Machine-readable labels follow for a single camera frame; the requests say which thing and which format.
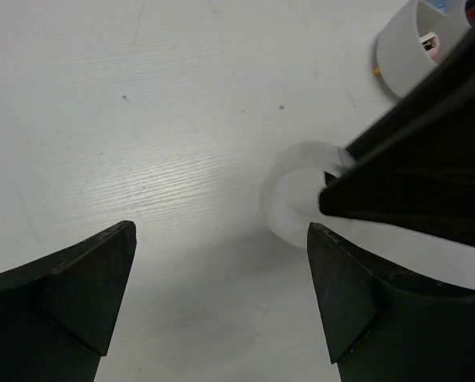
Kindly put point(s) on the white round divided container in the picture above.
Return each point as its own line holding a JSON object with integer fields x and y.
{"x": 401, "y": 60}

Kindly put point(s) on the white tape roll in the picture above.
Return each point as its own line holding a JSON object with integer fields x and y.
{"x": 289, "y": 195}

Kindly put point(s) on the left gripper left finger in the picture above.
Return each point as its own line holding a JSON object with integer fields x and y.
{"x": 58, "y": 313}

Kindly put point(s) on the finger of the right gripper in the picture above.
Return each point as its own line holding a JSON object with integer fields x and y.
{"x": 423, "y": 179}
{"x": 445, "y": 81}

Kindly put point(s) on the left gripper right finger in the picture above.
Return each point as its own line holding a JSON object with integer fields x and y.
{"x": 383, "y": 322}

